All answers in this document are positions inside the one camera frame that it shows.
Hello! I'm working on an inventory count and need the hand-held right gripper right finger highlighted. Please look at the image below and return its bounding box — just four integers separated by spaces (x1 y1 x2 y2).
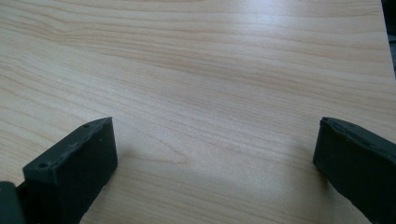
312 117 396 224

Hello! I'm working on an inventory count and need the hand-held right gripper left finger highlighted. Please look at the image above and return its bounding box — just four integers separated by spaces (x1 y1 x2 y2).
16 117 119 224

